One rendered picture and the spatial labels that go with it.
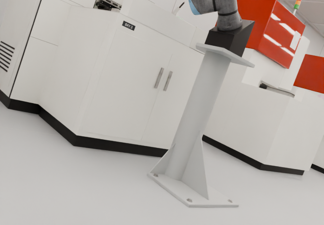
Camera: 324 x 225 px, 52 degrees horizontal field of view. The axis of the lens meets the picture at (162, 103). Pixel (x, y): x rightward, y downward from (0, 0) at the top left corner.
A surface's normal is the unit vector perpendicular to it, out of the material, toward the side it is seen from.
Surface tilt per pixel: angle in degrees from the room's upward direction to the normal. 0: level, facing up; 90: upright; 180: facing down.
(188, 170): 90
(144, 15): 90
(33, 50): 90
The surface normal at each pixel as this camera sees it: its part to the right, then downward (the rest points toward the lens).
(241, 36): 0.64, 0.29
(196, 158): -0.71, -0.21
